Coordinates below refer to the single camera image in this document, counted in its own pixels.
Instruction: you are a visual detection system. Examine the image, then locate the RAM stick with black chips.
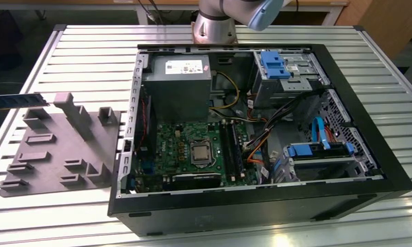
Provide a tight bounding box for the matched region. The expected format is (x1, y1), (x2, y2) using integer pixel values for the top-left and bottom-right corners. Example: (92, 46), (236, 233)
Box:
(0, 93), (51, 111)

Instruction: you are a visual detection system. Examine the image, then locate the installed RAM stick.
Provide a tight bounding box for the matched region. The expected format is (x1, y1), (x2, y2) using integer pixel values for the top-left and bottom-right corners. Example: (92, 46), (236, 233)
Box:
(231, 123), (245, 178)

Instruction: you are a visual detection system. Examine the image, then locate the silver CPU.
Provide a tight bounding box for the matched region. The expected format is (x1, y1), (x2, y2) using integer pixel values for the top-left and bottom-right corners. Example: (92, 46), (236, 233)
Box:
(191, 146), (212, 160)

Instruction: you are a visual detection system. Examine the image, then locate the green motherboard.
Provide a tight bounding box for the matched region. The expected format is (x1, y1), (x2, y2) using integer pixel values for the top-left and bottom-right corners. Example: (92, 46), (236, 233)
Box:
(136, 120), (261, 192)

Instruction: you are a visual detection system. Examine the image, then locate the grey power supply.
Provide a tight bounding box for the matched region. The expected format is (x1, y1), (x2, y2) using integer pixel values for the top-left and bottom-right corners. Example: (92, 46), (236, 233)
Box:
(143, 55), (213, 124)

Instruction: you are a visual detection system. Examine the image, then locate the CPU socket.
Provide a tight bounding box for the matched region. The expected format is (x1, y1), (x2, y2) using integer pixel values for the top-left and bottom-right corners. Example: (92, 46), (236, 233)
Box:
(188, 138), (216, 170)

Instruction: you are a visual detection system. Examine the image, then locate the black graphics card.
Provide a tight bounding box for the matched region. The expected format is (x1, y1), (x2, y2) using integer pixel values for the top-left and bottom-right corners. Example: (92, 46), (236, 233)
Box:
(163, 172), (224, 191)

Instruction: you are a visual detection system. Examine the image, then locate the blue drive latch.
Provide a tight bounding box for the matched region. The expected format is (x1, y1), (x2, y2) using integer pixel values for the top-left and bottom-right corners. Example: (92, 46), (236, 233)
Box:
(260, 51), (292, 80)

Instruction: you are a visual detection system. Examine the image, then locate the metal optical drive cage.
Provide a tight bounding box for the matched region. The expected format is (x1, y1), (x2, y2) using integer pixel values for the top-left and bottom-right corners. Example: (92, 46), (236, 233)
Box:
(252, 50), (331, 109)

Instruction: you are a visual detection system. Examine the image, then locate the hard disk in blue carrier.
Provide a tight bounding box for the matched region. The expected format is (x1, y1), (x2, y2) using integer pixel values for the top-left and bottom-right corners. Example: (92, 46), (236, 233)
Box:
(283, 142), (357, 162)

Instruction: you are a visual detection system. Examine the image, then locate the black PC case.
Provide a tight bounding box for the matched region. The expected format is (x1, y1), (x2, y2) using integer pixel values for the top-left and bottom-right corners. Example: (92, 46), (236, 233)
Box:
(107, 43), (412, 237)

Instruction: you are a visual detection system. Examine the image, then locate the metal disk bay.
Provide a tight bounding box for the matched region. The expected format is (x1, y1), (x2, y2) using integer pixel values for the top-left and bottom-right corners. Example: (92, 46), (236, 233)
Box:
(283, 144), (382, 182)

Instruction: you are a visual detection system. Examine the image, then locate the grey parts rack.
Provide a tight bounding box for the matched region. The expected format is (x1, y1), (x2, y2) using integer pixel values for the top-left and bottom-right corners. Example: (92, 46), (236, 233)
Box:
(0, 92), (123, 198)

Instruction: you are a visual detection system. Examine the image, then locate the wooden top white desk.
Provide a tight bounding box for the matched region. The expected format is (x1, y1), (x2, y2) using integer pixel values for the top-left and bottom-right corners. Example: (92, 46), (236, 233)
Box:
(96, 0), (351, 26)

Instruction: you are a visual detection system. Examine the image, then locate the wooden cabinet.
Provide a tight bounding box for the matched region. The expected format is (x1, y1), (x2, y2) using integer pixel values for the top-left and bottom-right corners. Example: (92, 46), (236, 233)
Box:
(335, 0), (412, 61)

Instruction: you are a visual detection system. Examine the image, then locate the yellow power wire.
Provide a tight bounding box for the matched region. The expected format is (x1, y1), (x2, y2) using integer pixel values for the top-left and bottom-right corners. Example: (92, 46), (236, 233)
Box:
(209, 71), (240, 112)

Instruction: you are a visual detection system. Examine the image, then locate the orange wire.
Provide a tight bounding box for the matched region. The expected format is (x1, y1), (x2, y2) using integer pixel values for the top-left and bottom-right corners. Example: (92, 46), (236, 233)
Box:
(245, 138), (272, 165)

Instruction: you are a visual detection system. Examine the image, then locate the black wire bundle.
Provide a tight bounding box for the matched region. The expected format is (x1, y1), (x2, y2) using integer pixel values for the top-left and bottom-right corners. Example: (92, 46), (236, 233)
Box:
(263, 90), (323, 131)

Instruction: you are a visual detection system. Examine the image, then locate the blue flat data wire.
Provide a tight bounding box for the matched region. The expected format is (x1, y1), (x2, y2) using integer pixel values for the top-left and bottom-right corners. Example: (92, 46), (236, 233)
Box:
(311, 117), (332, 150)

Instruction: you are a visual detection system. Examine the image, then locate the thin hanging cable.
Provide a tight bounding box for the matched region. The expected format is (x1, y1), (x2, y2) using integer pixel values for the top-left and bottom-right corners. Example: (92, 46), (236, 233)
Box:
(136, 0), (159, 23)

